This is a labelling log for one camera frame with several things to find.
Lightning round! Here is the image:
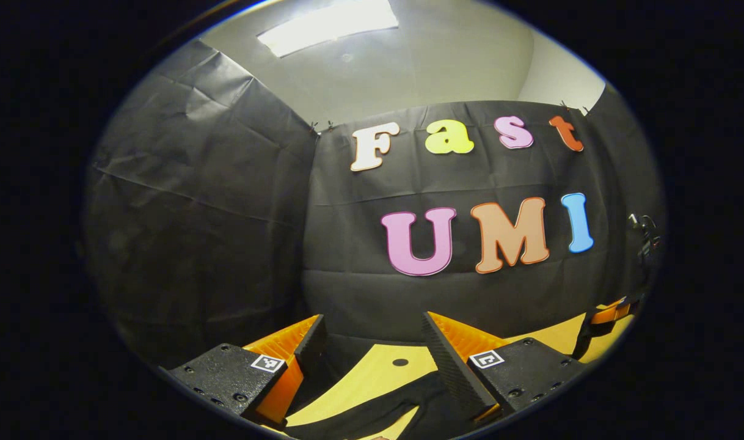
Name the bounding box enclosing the black backdrop cloth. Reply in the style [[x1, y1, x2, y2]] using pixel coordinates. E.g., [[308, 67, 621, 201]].
[[82, 38, 666, 370]]

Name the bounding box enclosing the ceiling light panel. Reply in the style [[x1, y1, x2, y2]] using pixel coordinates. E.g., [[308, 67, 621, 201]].
[[256, 0, 400, 59]]

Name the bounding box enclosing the black garment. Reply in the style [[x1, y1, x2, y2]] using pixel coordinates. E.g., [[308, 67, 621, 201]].
[[283, 307, 600, 440]]

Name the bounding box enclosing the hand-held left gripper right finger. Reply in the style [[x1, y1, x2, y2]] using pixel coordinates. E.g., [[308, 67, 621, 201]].
[[421, 310, 588, 424]]

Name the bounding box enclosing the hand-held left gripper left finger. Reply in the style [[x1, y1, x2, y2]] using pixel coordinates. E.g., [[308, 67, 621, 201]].
[[160, 313, 329, 428]]

